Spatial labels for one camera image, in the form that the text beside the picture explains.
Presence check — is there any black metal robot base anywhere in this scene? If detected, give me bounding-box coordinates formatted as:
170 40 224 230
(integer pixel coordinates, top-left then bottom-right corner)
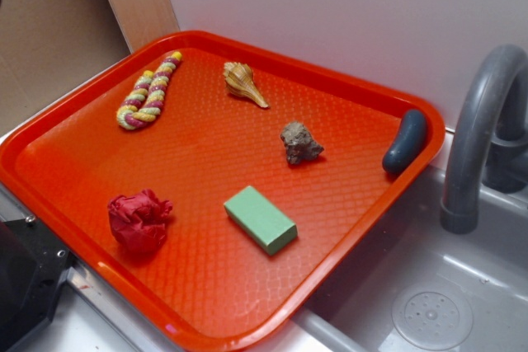
1 216 73 351

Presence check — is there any grey brown rock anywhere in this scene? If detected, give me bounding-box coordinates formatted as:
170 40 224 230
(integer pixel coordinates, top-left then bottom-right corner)
280 121 324 165

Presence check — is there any green rectangular block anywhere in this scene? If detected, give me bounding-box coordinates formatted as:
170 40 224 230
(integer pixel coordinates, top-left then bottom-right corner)
224 185 298 256

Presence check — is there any tan spiral seashell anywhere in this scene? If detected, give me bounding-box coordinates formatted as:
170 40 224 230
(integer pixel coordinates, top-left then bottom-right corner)
223 62 270 109

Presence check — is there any crumpled red paper ball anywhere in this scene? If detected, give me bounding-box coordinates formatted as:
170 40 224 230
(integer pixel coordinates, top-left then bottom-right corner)
107 189 173 254

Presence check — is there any orange plastic tray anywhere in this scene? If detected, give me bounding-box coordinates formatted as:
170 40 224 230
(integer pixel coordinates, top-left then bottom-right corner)
1 31 445 351

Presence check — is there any dark grey rounded capsule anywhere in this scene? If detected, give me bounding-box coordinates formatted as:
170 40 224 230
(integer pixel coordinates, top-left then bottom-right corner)
382 109 427 174

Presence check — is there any grey plastic toy sink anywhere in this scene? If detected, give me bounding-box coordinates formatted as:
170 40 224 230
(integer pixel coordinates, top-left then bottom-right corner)
0 120 528 352

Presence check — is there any grey plastic toy faucet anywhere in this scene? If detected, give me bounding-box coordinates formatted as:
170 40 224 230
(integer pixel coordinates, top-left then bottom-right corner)
441 45 527 234

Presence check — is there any twisted multicolour rope toy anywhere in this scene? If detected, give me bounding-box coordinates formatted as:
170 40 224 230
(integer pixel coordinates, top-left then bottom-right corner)
115 51 182 130

